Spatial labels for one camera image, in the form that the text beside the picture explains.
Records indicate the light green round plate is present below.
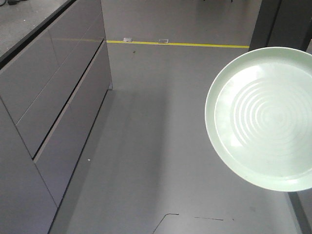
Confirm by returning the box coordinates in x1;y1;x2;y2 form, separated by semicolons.
205;47;312;192

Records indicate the dark tall cabinet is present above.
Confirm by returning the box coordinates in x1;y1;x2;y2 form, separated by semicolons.
249;0;312;51

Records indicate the grey drawer cabinet island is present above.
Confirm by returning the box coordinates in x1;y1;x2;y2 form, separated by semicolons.
0;0;112;234

